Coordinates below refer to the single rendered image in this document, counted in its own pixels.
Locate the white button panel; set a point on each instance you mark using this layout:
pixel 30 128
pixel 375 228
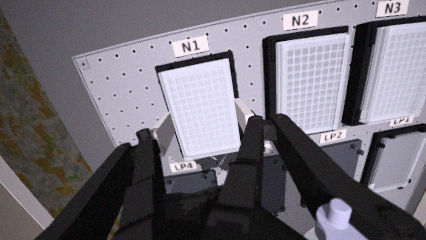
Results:
pixel 310 235

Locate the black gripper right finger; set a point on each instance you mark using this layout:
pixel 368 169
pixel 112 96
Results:
pixel 343 208

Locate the grey perforated base plate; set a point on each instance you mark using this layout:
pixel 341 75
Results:
pixel 123 85

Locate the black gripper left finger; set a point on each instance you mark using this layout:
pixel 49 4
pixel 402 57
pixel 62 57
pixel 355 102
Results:
pixel 91 213

